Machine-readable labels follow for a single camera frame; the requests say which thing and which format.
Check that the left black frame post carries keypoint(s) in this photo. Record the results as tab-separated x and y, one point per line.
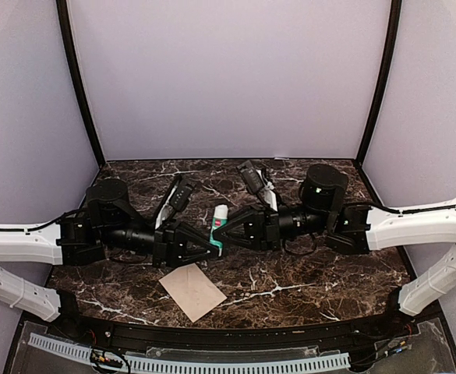
68	41

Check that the white slotted cable duct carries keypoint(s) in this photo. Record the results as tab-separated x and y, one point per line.
168	360

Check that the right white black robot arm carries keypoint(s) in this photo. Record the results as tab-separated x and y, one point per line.
349	228

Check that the small circuit board with wires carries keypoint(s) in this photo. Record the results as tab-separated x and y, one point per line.
101	361

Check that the black curved front rail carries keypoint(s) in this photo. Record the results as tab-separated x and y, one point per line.
351	333

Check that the beige paper envelope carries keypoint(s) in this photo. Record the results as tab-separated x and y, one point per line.
193	292

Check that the right black frame post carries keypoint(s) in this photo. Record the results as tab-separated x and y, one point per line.
381	81

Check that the black frame post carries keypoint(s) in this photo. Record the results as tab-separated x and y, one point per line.
68	41
381	81

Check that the white green glue stick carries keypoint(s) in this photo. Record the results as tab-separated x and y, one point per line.
219	219

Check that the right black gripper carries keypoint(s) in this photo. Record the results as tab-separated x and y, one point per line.
270	237

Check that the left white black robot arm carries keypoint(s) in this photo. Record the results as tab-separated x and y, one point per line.
79	237

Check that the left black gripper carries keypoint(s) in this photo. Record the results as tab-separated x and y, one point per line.
168	247

